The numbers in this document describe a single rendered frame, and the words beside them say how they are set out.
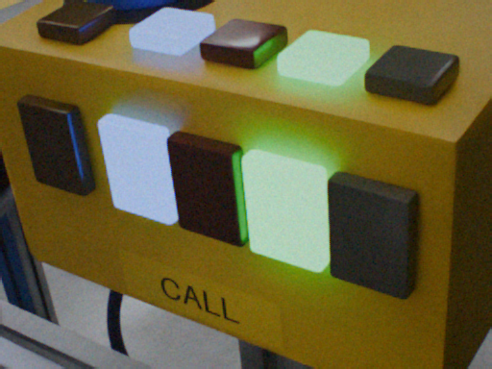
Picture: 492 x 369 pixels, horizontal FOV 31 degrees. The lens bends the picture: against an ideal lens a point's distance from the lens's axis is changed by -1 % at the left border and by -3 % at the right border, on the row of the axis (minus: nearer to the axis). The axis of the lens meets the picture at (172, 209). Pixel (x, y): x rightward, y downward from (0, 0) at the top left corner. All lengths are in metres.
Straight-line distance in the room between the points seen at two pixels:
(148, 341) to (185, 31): 1.52
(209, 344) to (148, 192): 1.47
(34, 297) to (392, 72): 0.64
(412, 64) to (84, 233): 0.13
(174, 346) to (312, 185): 1.52
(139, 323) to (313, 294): 1.55
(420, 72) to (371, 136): 0.02
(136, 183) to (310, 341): 0.07
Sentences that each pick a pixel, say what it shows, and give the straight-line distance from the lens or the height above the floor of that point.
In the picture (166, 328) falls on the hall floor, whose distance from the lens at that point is 1.77.
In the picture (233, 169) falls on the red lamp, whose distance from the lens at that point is 0.23.
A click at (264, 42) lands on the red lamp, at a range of 0.23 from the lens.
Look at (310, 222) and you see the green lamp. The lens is 0.22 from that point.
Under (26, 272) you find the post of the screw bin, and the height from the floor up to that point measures 0.70.
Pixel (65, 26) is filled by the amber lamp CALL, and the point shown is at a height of 1.08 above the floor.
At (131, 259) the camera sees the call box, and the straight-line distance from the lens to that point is 0.28.
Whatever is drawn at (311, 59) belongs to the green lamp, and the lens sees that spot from 0.22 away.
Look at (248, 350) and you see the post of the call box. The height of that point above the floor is 0.94.
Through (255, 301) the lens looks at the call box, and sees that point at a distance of 0.26.
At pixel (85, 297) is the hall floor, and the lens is 1.89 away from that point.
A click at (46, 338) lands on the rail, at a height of 0.86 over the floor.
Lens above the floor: 1.17
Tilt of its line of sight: 34 degrees down
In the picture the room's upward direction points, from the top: 9 degrees counter-clockwise
